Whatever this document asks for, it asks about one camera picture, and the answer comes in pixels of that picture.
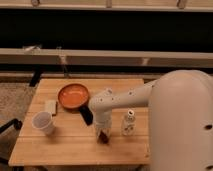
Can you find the dark red pepper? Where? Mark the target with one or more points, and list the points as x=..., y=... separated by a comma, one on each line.
x=103, y=138

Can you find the beige sponge block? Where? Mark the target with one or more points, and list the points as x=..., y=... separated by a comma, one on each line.
x=51, y=107

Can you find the white plastic cup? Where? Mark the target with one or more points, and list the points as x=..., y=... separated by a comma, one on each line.
x=43, y=122

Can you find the black chair armrest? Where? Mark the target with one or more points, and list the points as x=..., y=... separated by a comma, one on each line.
x=17, y=124

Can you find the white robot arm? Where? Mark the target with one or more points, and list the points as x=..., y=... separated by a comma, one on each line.
x=180, y=109

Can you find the grey horizontal rail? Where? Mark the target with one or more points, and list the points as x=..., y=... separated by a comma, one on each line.
x=105, y=57

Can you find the small clear bottle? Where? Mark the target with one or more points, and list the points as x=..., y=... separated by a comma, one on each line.
x=128, y=123

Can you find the orange ceramic bowl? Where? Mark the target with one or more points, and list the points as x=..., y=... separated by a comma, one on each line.
x=73, y=96

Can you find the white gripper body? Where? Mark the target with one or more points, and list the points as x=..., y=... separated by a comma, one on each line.
x=103, y=126

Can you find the black rectangular object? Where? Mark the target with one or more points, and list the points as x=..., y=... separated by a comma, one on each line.
x=86, y=114

